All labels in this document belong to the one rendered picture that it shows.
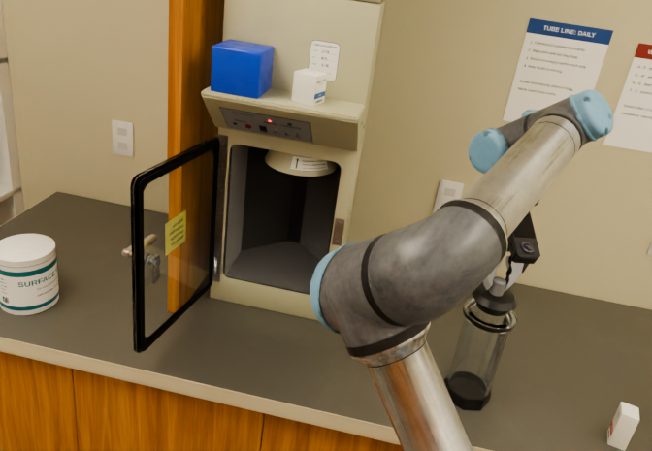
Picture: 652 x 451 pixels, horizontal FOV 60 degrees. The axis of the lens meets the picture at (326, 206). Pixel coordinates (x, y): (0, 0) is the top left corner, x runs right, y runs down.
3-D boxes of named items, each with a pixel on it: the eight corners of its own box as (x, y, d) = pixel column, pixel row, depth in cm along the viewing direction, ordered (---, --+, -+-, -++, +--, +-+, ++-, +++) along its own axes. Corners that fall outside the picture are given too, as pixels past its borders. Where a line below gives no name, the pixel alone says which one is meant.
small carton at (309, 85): (303, 96, 118) (306, 68, 116) (324, 102, 117) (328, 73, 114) (290, 100, 114) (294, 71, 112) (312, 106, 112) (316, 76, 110)
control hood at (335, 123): (216, 123, 127) (219, 79, 123) (359, 148, 124) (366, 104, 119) (198, 138, 117) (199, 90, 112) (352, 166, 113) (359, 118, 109)
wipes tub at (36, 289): (22, 280, 143) (16, 228, 137) (71, 291, 142) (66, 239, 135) (-15, 309, 131) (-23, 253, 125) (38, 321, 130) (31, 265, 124)
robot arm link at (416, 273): (415, 248, 56) (592, 66, 84) (350, 265, 64) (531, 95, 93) (476, 341, 57) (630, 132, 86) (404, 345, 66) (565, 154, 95)
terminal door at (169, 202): (211, 285, 143) (219, 135, 126) (136, 357, 116) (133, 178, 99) (210, 284, 143) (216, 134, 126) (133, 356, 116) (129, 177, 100)
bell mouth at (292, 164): (275, 144, 147) (277, 124, 145) (342, 157, 145) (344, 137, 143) (255, 168, 131) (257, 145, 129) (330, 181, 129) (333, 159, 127)
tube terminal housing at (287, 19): (239, 252, 169) (258, -23, 137) (344, 273, 166) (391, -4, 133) (209, 297, 147) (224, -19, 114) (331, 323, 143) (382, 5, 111)
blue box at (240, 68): (226, 80, 122) (228, 38, 118) (271, 88, 121) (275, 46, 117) (210, 91, 113) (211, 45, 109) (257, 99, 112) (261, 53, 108)
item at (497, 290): (505, 295, 121) (513, 269, 118) (521, 322, 112) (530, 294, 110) (463, 292, 120) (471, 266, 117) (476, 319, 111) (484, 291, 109)
